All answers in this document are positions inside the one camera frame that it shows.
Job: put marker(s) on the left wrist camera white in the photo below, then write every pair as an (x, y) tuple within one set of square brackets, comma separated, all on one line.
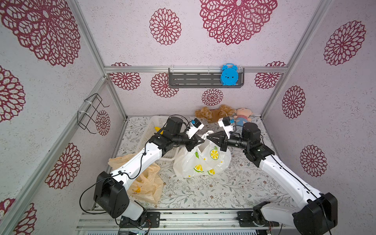
[(194, 126)]

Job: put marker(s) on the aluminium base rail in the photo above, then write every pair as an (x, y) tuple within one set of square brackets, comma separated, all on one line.
[(178, 219)]

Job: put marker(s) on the brown teddy bear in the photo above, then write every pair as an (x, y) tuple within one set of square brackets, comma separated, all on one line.
[(213, 115)]

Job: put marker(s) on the black wire wall rack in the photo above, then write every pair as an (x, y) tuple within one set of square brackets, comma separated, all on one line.
[(94, 118)]

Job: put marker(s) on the pink doll blue outfit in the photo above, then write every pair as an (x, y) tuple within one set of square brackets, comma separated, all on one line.
[(242, 116)]

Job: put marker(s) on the white perforated plastic basket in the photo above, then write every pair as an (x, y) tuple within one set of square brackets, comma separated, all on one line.
[(156, 122)]

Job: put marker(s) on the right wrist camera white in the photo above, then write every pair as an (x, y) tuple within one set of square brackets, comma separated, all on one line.
[(226, 124)]

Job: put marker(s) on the orange-yellow banana bunch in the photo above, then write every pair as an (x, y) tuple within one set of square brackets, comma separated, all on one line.
[(158, 129)]

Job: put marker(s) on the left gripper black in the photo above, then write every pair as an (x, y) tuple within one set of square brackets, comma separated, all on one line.
[(194, 142)]

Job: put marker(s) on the beige plastic bag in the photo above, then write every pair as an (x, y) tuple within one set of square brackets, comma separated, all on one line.
[(148, 187)]

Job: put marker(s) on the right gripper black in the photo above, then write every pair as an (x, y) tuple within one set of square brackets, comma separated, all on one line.
[(223, 139)]

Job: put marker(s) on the white plastic bag lemon print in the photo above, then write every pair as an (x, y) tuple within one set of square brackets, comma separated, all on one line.
[(204, 159)]

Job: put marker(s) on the grey wall shelf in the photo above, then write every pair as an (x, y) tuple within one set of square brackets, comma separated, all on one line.
[(200, 80)]

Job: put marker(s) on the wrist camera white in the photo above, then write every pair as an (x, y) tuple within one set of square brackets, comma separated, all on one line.
[(194, 126), (226, 124)]

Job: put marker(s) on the blue alarm clock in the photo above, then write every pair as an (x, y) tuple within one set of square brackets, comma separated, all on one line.
[(229, 76)]

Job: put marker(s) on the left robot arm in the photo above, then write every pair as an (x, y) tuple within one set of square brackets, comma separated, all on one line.
[(111, 188)]

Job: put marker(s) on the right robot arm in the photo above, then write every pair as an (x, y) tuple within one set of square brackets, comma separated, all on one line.
[(315, 213)]

